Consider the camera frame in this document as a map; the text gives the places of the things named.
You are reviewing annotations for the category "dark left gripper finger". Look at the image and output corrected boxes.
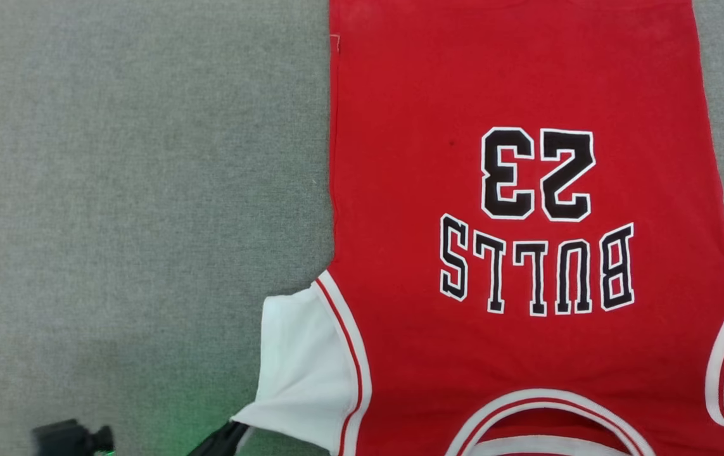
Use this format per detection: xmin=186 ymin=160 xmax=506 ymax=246
xmin=187 ymin=420 xmax=250 ymax=456

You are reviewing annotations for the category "red and white basketball jersey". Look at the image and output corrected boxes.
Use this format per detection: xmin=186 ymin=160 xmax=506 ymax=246
xmin=231 ymin=0 xmax=724 ymax=456

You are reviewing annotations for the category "grey fabric sofa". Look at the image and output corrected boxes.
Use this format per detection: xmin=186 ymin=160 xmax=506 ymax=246
xmin=0 ymin=0 xmax=724 ymax=456

